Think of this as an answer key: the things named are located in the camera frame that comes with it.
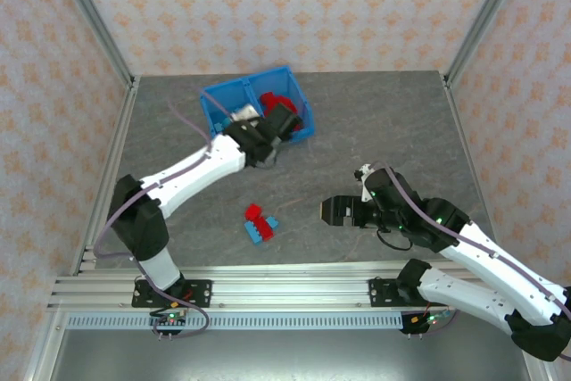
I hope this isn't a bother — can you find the wide aluminium base rail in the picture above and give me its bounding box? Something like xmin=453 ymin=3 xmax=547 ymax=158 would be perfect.
xmin=47 ymin=258 xmax=536 ymax=311

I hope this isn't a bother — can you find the aluminium frame post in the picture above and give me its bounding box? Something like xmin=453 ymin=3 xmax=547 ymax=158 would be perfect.
xmin=46 ymin=0 xmax=140 ymax=90
xmin=443 ymin=0 xmax=534 ymax=87

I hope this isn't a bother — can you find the aluminium lower frame rail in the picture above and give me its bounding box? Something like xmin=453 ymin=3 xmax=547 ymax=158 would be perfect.
xmin=21 ymin=309 xmax=68 ymax=381
xmin=528 ymin=356 xmax=561 ymax=381

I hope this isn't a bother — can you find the small circuit board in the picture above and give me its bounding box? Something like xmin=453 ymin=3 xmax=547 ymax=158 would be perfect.
xmin=410 ymin=309 xmax=452 ymax=327
xmin=153 ymin=309 xmax=187 ymax=327

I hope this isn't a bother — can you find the grey slotted cable duct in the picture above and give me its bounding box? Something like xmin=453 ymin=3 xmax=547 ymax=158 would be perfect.
xmin=65 ymin=312 xmax=405 ymax=332

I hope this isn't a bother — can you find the aluminium table side rail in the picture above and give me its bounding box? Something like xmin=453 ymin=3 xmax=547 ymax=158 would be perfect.
xmin=69 ymin=77 xmax=143 ymax=276
xmin=441 ymin=71 xmax=509 ymax=275

